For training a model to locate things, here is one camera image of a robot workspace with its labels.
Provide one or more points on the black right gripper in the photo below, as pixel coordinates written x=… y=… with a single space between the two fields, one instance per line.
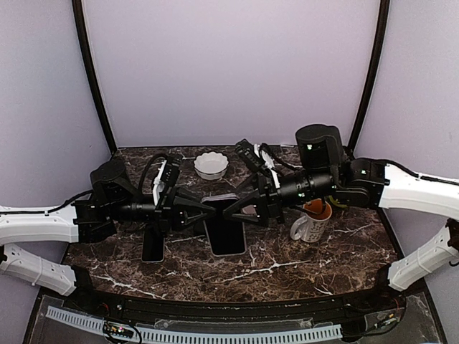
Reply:
x=269 y=203

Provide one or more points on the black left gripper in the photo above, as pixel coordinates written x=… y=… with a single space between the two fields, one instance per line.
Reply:
x=168 y=214

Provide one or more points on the clear phone case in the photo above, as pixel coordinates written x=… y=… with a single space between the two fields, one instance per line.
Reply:
x=211 y=251

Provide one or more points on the silver smartphone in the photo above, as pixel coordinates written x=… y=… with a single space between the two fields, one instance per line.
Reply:
x=153 y=245

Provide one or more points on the black phone case with ring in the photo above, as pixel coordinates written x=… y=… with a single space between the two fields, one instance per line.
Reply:
x=227 y=196

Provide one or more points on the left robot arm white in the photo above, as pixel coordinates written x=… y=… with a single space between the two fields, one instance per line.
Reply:
x=90 y=217

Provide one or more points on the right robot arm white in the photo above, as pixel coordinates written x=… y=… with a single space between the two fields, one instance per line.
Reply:
x=360 y=182

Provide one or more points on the white scalloped ceramic bowl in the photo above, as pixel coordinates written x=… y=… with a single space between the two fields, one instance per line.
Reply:
x=211 y=166

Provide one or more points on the white patterned mug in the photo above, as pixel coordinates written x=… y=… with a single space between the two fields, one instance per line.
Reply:
x=315 y=217

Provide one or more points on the green bowl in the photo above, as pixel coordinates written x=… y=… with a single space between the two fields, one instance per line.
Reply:
x=338 y=203

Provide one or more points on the green circuit board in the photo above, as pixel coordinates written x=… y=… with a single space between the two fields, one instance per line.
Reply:
x=115 y=330

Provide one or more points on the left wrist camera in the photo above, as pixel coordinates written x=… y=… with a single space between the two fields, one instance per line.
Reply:
x=167 y=175

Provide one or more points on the white slotted cable duct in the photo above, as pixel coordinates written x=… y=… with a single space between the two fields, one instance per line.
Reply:
x=170 y=331

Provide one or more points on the black front rail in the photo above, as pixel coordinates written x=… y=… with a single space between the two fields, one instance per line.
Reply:
x=224 y=291

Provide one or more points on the black frame post left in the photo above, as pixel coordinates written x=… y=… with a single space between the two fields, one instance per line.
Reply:
x=90 y=71

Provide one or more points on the black frame post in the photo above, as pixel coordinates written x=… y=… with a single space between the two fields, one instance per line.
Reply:
x=380 y=31
x=90 y=71

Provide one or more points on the black frame post right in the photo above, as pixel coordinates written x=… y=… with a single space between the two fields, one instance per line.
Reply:
x=380 y=31

